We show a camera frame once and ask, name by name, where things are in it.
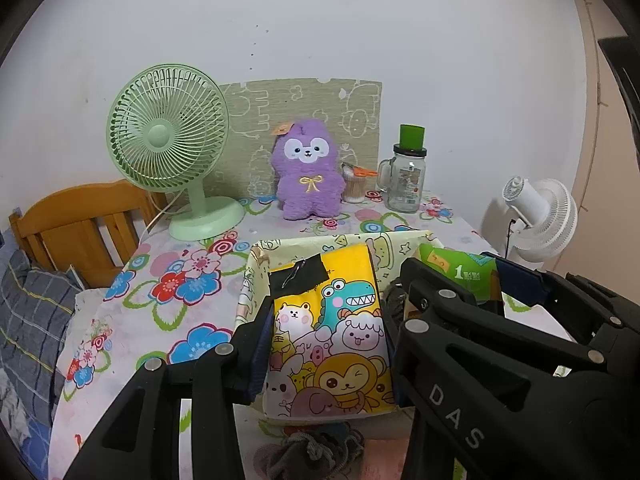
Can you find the blue bed sheet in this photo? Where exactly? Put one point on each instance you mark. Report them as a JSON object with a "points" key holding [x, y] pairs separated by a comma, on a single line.
{"points": [[37, 450]]}

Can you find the floral tablecloth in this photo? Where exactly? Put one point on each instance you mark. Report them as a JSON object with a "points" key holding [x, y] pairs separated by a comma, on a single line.
{"points": [[165, 270]]}

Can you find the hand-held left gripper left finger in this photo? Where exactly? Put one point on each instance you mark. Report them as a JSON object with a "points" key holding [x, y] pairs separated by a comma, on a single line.
{"points": [[260, 360]]}

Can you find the green printed packet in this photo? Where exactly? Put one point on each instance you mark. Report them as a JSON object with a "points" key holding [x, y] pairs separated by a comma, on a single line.
{"points": [[455, 265]]}

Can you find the purple plush toy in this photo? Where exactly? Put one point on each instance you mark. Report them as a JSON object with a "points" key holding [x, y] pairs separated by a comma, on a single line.
{"points": [[307, 185]]}

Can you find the green cartoon printed board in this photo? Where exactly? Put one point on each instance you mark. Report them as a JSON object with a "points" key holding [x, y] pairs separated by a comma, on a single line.
{"points": [[310, 100]]}

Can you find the small orange tool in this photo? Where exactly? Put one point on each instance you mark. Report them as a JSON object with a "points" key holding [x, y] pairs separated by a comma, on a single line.
{"points": [[365, 172]]}

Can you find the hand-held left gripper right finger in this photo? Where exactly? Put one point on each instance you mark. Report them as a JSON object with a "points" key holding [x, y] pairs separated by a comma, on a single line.
{"points": [[427, 460]]}

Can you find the grey knitted cloth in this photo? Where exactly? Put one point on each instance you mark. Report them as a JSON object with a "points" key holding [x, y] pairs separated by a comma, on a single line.
{"points": [[310, 452]]}

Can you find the yellow cartoon fabric storage box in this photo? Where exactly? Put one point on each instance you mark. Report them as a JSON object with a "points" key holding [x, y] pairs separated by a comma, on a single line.
{"points": [[300, 245]]}

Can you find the grey plaid bedding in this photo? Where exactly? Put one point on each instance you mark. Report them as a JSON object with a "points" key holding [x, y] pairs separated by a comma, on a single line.
{"points": [[30, 315]]}

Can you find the glass jar mug green lid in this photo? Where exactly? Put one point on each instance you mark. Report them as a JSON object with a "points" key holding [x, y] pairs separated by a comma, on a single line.
{"points": [[405, 180]]}

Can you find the white desk fan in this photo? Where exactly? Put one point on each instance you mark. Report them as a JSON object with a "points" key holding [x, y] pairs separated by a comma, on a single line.
{"points": [[545, 215]]}

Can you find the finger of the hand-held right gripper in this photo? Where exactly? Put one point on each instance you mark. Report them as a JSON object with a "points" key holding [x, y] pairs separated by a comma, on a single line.
{"points": [[522, 282], [465, 355]]}

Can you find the dark cloth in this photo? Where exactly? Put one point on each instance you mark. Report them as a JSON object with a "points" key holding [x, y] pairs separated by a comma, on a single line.
{"points": [[397, 300]]}

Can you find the wooden headboard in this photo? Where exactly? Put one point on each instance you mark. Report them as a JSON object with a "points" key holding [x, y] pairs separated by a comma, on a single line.
{"points": [[70, 225]]}

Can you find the clear cotton swab container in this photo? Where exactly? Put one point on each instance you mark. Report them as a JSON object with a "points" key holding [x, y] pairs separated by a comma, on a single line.
{"points": [[352, 190]]}

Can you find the green desk fan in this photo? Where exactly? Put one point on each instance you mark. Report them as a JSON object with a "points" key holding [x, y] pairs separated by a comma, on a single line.
{"points": [[160, 137]]}

